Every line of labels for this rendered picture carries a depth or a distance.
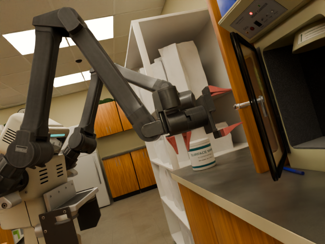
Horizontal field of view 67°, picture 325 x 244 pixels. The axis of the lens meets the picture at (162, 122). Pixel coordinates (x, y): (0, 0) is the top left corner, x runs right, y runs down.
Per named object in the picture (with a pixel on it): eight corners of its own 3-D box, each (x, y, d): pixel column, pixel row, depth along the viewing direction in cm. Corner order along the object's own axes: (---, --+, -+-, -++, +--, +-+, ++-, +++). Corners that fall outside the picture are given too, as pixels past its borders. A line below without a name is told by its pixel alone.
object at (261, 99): (269, 115, 65) (263, 95, 65) (268, 115, 63) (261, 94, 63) (261, 117, 66) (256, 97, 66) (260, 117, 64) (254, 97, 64)
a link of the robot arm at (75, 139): (101, 72, 130) (88, 61, 122) (122, 68, 124) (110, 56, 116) (82, 154, 115) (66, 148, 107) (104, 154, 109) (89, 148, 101)
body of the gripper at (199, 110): (207, 93, 65) (181, 99, 64) (219, 129, 64) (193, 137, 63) (200, 99, 71) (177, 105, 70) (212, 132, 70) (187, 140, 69)
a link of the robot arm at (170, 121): (166, 137, 68) (169, 136, 62) (158, 114, 69) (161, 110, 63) (189, 130, 69) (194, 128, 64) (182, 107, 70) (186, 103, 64)
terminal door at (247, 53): (287, 155, 87) (254, 47, 88) (276, 183, 61) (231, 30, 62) (284, 155, 87) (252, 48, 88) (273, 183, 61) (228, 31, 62)
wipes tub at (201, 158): (210, 162, 141) (203, 137, 141) (220, 164, 128) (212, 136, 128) (189, 169, 138) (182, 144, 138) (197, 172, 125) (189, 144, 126)
